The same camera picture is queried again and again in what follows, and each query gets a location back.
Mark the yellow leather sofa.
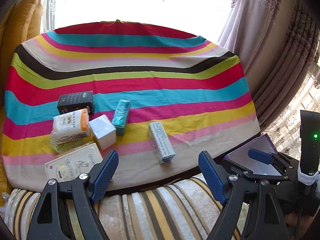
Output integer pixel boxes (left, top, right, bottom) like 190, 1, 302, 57
0, 0, 47, 198

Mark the white green text box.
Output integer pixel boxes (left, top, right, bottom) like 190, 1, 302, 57
148, 121, 176, 164

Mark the pink curtain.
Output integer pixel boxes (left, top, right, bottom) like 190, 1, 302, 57
218, 0, 319, 159

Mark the black tracker device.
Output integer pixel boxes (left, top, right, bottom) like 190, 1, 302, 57
300, 110, 320, 176

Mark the white cube box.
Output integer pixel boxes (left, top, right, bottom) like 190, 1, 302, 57
89, 114, 117, 150

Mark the colourful striped cloth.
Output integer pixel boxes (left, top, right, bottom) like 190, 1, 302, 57
2, 21, 261, 193

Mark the teal box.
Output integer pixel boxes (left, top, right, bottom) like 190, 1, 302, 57
112, 99, 131, 136

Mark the round green sponge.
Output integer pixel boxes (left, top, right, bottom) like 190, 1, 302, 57
50, 136, 93, 154

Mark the large cream medicine box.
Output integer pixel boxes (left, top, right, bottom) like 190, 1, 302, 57
44, 142, 103, 182

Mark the white orange packet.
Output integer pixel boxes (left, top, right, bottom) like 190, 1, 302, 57
51, 108, 90, 145

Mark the striped velvet cushion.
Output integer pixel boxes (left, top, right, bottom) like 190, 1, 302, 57
1, 174, 222, 239

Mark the black box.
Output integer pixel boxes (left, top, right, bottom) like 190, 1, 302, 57
57, 91, 94, 115

